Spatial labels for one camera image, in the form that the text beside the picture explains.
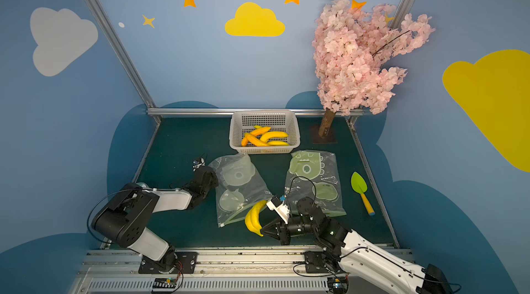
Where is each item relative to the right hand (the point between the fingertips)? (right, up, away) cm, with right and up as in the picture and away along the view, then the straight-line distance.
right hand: (265, 229), depth 69 cm
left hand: (-25, +15, +27) cm, 40 cm away
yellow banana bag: (-5, +3, +1) cm, 6 cm away
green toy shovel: (+45, +9, +26) cm, 53 cm away
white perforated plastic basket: (+11, +41, +46) cm, 63 cm away
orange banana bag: (-5, +35, +41) cm, 54 cm away
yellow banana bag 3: (+6, +29, +36) cm, 46 cm away
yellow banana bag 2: (+2, +33, +38) cm, 51 cm away
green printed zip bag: (+23, +14, +27) cm, 38 cm away
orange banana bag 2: (-5, +30, +35) cm, 46 cm away
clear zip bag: (-12, +9, +24) cm, 28 cm away
